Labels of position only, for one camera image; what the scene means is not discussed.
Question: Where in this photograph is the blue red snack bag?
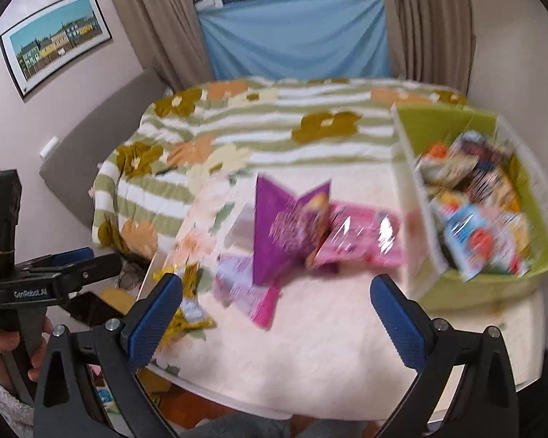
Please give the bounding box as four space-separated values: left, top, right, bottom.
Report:
430 201 531 282

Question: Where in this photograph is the person left hand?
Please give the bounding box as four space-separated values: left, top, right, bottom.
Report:
0 329 47 399

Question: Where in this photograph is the grey padded headboard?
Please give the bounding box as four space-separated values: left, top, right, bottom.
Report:
39 69 167 227

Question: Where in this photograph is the beige curtain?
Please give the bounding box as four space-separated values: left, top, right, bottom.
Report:
113 0 214 91
384 0 476 94

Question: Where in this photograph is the white orange snack bag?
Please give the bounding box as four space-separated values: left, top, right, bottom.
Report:
416 141 478 188

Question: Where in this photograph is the light pink snack packet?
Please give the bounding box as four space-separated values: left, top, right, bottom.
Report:
212 255 280 330

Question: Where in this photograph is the green cardboard box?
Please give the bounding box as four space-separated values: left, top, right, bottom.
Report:
391 104 548 310

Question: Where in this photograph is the dark brown snack bag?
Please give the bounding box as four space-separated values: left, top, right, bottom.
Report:
450 131 513 168

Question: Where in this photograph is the blue cloth under window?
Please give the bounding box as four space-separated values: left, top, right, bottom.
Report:
198 0 393 80

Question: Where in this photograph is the gold yellow snack bag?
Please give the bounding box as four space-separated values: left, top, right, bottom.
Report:
152 262 217 346

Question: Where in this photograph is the white wall switch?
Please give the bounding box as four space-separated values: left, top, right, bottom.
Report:
39 137 60 160

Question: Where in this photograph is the framed town picture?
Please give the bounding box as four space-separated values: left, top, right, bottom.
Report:
0 0 111 99

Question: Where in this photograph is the yellow brown chip bag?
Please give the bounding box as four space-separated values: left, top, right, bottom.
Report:
465 167 522 212

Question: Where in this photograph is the purple snack bag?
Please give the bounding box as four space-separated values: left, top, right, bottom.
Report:
252 175 331 286

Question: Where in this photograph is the right beige curtain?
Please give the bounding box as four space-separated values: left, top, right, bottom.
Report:
384 0 476 94

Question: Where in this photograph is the green striped floral blanket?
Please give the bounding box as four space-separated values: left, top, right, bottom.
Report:
90 77 467 258

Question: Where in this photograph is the grey cartoon girl snack bag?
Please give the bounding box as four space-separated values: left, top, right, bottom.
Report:
503 212 532 258

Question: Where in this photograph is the cream floral table cloth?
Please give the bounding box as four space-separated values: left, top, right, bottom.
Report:
138 161 547 420

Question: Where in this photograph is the left beige curtain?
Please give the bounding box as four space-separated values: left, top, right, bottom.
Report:
113 0 214 91

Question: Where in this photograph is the pink striped snack bag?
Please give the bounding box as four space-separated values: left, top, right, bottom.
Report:
312 202 406 268

